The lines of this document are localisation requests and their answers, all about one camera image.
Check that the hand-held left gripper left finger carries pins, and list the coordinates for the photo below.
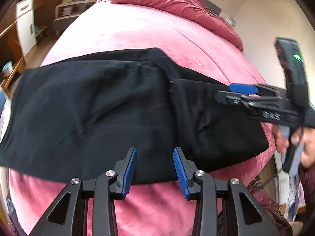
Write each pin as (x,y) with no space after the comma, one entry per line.
(128,174)

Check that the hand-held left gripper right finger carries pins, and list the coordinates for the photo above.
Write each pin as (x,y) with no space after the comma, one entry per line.
(181,174)

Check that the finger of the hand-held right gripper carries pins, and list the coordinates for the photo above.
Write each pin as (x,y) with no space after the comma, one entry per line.
(242,88)
(226,97)

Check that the black pants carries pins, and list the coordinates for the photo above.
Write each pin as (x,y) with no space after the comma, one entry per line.
(98,115)

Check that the person's right forearm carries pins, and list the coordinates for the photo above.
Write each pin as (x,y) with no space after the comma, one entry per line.
(307,186)

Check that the person's right hand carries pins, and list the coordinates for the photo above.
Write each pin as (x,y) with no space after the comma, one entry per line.
(308,147)

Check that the white and grey headboard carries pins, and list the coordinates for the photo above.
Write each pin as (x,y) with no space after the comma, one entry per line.
(221,11)

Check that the person's maroon quilted jacket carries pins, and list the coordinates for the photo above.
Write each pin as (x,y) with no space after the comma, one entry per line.
(270,213)

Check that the red duvet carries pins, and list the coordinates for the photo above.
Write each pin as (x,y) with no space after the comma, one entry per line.
(177,2)

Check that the pink bed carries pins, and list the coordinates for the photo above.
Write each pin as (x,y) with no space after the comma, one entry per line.
(128,27)

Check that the teal and white cup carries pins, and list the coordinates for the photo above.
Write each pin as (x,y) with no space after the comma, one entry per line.
(7,68)

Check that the wooden desk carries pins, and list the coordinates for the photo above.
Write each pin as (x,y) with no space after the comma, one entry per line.
(12,61)

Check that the white and grey nightstand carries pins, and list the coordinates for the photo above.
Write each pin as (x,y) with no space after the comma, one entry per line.
(71,12)

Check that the white and brown cabinet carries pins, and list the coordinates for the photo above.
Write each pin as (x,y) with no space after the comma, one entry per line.
(25,27)

